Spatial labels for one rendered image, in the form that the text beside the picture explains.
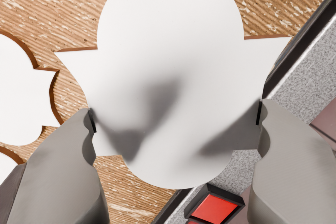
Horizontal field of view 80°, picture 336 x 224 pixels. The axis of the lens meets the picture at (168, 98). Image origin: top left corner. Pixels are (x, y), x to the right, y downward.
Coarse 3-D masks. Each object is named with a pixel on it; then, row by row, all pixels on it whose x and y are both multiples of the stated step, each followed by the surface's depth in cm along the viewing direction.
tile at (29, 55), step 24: (0, 48) 21; (24, 48) 21; (0, 72) 22; (24, 72) 22; (48, 72) 22; (0, 96) 23; (24, 96) 23; (48, 96) 23; (0, 120) 25; (24, 120) 25; (48, 120) 25; (24, 144) 26
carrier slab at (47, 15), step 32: (0, 0) 20; (32, 0) 20; (64, 0) 20; (96, 0) 20; (32, 32) 21; (64, 32) 21; (96, 32) 22; (64, 96) 25; (96, 160) 29; (128, 192) 32; (160, 192) 32
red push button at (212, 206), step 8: (208, 200) 34; (216, 200) 34; (224, 200) 34; (200, 208) 34; (208, 208) 34; (216, 208) 34; (224, 208) 35; (232, 208) 35; (200, 216) 35; (208, 216) 35; (216, 216) 35; (224, 216) 35
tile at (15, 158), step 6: (0, 150) 27; (6, 150) 27; (0, 156) 27; (6, 156) 27; (12, 156) 27; (18, 156) 28; (0, 162) 27; (6, 162) 27; (12, 162) 27; (18, 162) 28; (0, 168) 28; (6, 168) 28; (12, 168) 28; (0, 174) 28; (6, 174) 28; (0, 180) 29
